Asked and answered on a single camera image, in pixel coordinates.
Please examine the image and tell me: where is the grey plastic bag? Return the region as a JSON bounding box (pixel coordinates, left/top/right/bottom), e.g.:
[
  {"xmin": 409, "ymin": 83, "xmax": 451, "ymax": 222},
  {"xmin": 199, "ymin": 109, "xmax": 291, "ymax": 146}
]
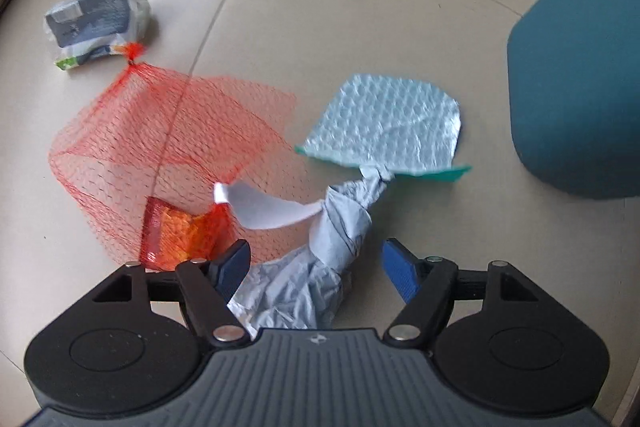
[{"xmin": 227, "ymin": 164, "xmax": 396, "ymax": 332}]

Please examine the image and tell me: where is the clear snack bag dark label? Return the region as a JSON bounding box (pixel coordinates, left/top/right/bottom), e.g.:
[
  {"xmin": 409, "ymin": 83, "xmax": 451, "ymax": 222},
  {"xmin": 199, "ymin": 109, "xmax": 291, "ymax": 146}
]
[{"xmin": 44, "ymin": 0, "xmax": 152, "ymax": 72}]

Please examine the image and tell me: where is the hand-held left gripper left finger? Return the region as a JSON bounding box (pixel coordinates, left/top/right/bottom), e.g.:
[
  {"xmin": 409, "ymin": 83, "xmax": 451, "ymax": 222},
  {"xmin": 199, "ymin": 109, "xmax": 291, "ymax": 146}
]
[{"xmin": 92, "ymin": 238, "xmax": 252, "ymax": 349}]

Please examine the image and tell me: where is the red mesh net bag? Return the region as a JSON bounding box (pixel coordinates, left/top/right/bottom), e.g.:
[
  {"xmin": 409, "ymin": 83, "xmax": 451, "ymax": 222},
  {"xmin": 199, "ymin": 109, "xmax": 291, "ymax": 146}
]
[{"xmin": 48, "ymin": 42, "xmax": 298, "ymax": 270}]

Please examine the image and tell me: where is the silver bubble wrap mailer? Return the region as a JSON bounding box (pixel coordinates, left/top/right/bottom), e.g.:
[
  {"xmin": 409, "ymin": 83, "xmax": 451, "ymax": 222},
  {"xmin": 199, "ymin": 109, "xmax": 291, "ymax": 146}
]
[{"xmin": 294, "ymin": 73, "xmax": 473, "ymax": 182}]

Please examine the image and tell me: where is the orange snack wrapper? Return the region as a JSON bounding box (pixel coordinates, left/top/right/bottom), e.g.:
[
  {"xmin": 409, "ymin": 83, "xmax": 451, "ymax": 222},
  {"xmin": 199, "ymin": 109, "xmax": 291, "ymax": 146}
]
[{"xmin": 141, "ymin": 196, "xmax": 236, "ymax": 272}]

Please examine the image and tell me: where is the white paper tag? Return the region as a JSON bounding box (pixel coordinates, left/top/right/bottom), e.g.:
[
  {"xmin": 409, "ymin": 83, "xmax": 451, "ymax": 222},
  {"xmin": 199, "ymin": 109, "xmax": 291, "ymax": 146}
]
[{"xmin": 212, "ymin": 179, "xmax": 326, "ymax": 230}]

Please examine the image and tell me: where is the teal trash bin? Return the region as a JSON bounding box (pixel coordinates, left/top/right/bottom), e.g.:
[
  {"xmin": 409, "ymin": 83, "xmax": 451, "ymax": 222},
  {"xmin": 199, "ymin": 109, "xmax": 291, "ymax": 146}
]
[{"xmin": 506, "ymin": 0, "xmax": 640, "ymax": 200}]

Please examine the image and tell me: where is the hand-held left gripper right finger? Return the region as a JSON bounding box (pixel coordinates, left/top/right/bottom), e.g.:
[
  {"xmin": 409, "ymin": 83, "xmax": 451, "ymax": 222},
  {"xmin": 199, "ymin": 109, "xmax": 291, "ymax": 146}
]
[{"xmin": 381, "ymin": 237, "xmax": 544, "ymax": 350}]

